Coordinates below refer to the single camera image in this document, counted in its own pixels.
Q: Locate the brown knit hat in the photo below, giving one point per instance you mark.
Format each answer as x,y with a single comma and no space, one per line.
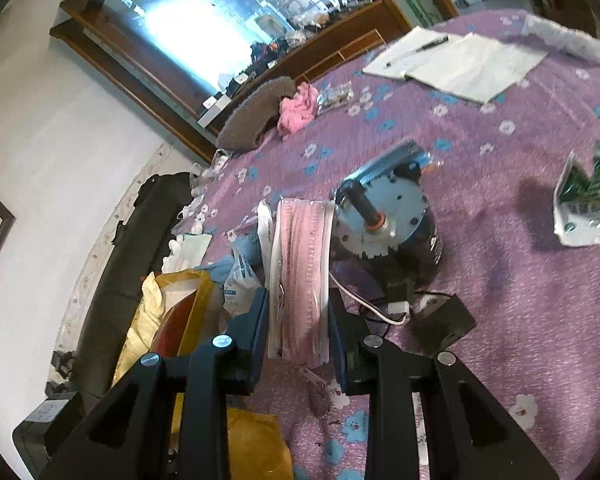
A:
252,115

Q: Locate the small black device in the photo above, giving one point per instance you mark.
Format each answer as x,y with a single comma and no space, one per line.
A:
62,367

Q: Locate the black adapter block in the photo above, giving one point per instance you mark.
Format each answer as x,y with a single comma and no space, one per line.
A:
442,322

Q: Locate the light blue cloth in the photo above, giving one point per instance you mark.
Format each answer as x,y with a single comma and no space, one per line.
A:
220,270

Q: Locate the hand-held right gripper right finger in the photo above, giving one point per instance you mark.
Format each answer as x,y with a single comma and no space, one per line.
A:
345,350

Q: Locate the white folded cloth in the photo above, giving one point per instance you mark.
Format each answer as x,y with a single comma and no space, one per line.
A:
197,247

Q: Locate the white paper sheet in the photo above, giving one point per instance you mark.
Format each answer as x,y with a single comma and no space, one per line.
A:
480,67

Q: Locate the wooden cabinet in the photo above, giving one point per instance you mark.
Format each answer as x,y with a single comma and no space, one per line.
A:
330,45

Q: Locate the white knit glove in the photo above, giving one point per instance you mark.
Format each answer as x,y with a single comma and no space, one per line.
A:
175,252

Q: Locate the green snack packet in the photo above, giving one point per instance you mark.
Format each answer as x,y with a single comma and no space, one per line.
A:
585,195

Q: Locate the white fluffy cloth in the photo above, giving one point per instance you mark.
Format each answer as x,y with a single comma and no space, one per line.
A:
565,37

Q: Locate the small clear bag of parts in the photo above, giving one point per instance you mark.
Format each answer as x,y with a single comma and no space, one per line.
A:
335,97

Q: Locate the black pen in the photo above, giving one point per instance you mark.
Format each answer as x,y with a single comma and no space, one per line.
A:
430,43

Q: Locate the grey electric motor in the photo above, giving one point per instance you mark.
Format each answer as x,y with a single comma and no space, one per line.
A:
380,205

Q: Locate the red packet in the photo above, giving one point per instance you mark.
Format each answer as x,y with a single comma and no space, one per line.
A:
175,325

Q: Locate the pink fluffy cloth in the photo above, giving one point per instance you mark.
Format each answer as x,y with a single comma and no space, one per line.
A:
295,110

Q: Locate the white blue-printed mask packet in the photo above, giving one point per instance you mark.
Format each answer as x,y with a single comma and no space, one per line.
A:
240,285

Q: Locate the crumpled clear plastic bags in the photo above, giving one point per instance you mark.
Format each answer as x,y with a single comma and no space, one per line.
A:
202,195

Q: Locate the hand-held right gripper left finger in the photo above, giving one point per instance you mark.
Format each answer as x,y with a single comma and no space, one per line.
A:
252,340

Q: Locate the small white box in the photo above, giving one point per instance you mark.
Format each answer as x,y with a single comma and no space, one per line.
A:
214,110

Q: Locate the long black bag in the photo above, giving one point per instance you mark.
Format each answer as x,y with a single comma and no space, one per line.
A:
125,270

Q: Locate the purple floral tablecloth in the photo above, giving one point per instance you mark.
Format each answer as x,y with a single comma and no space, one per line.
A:
505,285

